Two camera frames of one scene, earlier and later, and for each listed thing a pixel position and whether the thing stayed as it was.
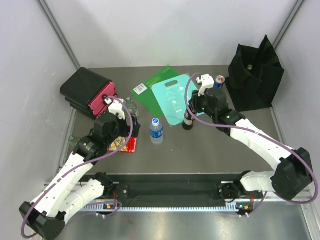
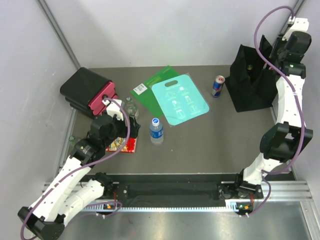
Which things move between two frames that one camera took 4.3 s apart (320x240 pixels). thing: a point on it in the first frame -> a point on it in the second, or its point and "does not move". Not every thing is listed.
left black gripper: x=135 y=126 does not move
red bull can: x=220 y=80 does not move
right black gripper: x=195 y=101 -> x=279 y=42
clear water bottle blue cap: x=156 y=132 does not move
